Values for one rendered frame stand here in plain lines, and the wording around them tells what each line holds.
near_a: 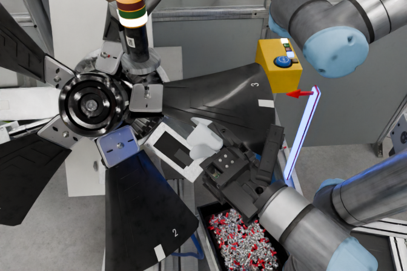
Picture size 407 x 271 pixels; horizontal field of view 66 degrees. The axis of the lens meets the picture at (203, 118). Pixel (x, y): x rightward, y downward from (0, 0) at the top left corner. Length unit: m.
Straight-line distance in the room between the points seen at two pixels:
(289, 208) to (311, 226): 0.04
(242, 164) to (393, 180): 0.21
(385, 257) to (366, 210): 1.15
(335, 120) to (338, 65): 1.50
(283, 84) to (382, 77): 0.96
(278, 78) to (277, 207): 0.53
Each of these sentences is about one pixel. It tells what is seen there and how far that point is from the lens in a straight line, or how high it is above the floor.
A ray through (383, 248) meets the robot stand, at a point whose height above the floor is 0.21.
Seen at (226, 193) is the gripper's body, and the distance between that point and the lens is 0.50.
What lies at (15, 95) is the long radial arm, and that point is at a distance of 0.84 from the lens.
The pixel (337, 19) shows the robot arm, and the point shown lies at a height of 1.40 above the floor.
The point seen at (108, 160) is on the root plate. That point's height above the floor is 1.11.
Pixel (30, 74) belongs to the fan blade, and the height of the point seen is 1.22.
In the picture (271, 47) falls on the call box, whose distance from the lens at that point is 1.00.
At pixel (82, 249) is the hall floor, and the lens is 1.83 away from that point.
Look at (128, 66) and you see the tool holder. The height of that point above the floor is 1.29.
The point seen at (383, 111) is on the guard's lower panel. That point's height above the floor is 0.35.
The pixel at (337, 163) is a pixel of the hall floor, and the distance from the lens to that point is 2.15.
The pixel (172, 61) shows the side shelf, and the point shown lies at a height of 0.86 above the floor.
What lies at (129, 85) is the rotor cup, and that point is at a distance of 0.69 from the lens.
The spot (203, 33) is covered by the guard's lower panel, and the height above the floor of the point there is 0.89.
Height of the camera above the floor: 1.62
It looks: 47 degrees down
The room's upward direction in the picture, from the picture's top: straight up
